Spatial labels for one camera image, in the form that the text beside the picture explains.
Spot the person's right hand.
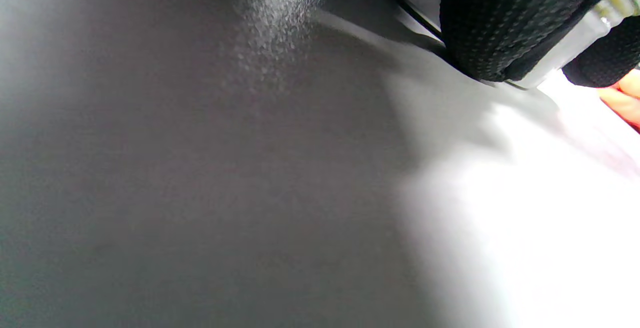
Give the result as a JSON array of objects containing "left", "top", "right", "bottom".
[{"left": 562, "top": 16, "right": 640, "bottom": 89}]

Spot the person's left hand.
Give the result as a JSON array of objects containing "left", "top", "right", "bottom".
[{"left": 440, "top": 0, "right": 640, "bottom": 83}]

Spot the round metal wood wax tin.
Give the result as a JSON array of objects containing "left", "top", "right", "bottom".
[{"left": 505, "top": 0, "right": 640, "bottom": 90}]

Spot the red cloth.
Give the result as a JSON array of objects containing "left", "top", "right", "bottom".
[{"left": 597, "top": 68, "right": 640, "bottom": 131}]

